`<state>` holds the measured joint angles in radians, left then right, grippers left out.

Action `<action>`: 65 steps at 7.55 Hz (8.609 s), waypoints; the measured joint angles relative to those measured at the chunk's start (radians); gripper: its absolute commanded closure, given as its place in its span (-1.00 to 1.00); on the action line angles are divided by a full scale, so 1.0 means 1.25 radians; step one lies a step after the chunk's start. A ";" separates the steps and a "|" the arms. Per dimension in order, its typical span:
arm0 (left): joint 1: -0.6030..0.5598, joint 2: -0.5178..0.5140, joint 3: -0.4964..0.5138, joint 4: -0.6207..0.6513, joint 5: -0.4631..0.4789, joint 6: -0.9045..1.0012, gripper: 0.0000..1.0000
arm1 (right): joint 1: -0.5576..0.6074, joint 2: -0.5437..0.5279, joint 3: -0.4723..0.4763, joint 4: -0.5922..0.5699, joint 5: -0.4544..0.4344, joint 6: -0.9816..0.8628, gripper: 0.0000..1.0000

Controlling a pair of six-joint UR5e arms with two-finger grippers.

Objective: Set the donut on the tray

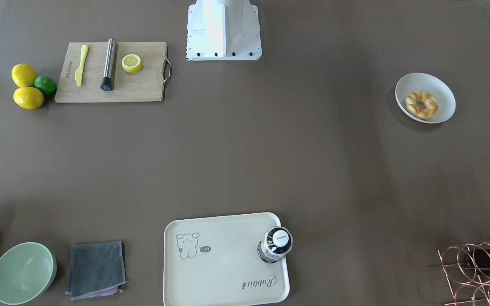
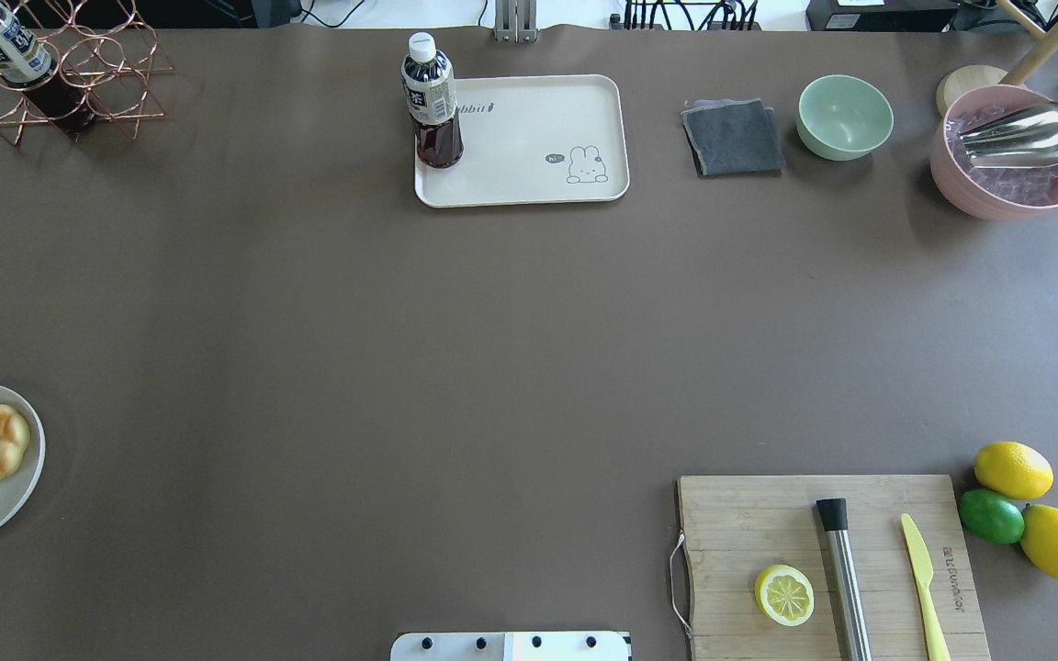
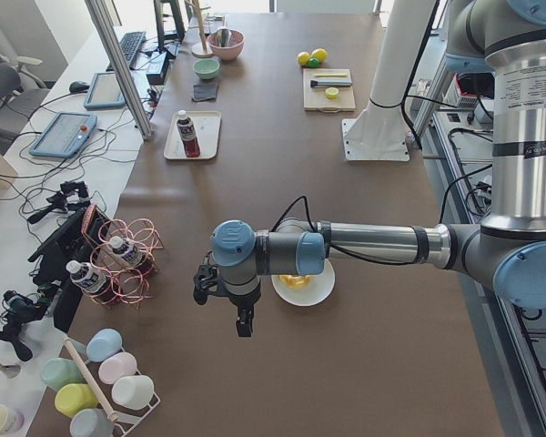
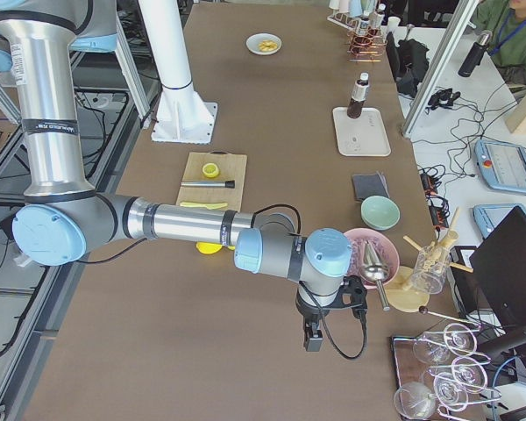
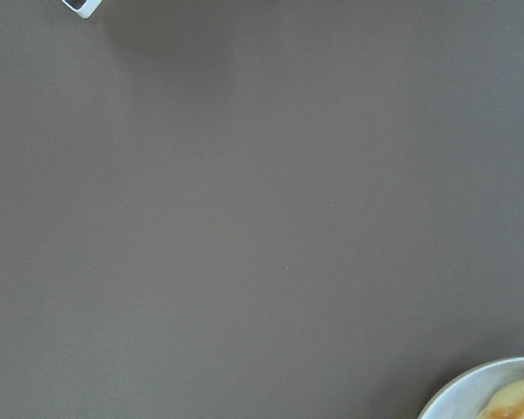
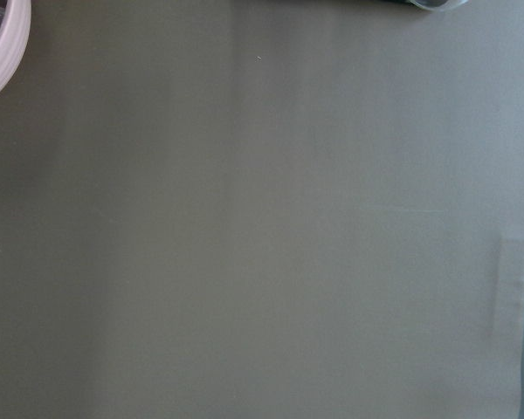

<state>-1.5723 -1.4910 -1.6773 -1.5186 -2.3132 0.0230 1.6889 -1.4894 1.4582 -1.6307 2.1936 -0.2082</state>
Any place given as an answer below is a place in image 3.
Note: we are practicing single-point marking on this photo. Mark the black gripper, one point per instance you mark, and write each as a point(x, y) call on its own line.
point(242, 304)

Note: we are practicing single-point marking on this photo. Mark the white plate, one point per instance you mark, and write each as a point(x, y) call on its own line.
point(318, 289)

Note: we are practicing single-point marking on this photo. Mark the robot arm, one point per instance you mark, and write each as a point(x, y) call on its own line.
point(505, 252)

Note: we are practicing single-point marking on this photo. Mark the glazed yellow donut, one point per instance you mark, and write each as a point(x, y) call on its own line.
point(295, 282)

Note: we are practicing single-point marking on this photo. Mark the cream serving tray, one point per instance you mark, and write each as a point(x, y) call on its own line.
point(207, 126)

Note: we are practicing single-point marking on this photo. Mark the red drink bottle on tray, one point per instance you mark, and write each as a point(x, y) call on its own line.
point(186, 130)

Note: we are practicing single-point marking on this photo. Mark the white cup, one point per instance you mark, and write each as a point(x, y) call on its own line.
point(133, 392)

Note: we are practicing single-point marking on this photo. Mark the pink cup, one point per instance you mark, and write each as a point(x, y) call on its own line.
point(117, 366)

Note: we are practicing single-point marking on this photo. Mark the bottle in rack upper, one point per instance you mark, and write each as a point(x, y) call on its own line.
point(130, 254)

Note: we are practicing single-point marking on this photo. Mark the bottle in rack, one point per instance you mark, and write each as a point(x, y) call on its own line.
point(130, 254)
point(95, 282)

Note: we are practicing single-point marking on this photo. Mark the blue cup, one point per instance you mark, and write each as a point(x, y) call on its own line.
point(103, 345)

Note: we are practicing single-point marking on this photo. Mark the bottle in rack lower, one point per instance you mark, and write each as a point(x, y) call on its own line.
point(95, 282)

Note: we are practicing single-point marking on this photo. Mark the white cup rack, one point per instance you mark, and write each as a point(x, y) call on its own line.
point(125, 421)

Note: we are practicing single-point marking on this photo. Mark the grey cup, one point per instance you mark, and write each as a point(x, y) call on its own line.
point(91, 423)

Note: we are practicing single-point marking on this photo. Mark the yellow cup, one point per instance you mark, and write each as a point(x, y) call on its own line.
point(75, 397)

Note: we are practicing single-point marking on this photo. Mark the green cup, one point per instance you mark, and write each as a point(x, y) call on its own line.
point(58, 372)

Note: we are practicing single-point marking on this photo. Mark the grey folded cloth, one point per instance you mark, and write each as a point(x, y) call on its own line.
point(204, 92)

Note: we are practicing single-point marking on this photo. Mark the half lemon slice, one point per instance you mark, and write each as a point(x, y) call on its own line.
point(331, 93)

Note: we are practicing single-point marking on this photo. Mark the wooden cutting board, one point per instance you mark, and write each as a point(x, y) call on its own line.
point(315, 100)

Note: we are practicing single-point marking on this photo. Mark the mint green bowl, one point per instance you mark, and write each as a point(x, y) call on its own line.
point(206, 69)

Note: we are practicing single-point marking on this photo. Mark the yellow plastic knife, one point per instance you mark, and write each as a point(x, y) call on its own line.
point(331, 74)

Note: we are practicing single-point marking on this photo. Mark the blue teach pendant near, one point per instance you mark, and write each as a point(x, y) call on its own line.
point(66, 134)

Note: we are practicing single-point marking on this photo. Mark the blue teach pendant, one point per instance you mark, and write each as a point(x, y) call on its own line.
point(104, 92)
point(66, 134)

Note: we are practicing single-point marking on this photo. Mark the blue teach pendant far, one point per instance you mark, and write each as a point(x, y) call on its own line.
point(104, 92)

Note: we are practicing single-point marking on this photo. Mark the yellow lemon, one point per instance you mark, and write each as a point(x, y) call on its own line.
point(303, 58)
point(320, 54)

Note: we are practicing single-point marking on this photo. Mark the pink bowl with ice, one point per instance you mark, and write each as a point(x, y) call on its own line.
point(234, 48)

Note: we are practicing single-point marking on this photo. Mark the wooden mug tree stand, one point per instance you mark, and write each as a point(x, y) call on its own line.
point(202, 48)

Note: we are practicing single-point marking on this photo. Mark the steel ice scoop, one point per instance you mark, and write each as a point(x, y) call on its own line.
point(222, 36)

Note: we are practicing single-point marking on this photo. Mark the computer mouse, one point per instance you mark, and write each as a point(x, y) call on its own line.
point(78, 87)

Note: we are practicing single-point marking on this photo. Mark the black keyboard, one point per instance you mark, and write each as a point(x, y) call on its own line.
point(130, 45)

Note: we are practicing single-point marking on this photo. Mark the copper wire bottle rack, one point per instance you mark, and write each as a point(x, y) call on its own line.
point(131, 286)

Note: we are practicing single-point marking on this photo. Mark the aluminium frame post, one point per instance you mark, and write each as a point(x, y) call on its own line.
point(102, 22)

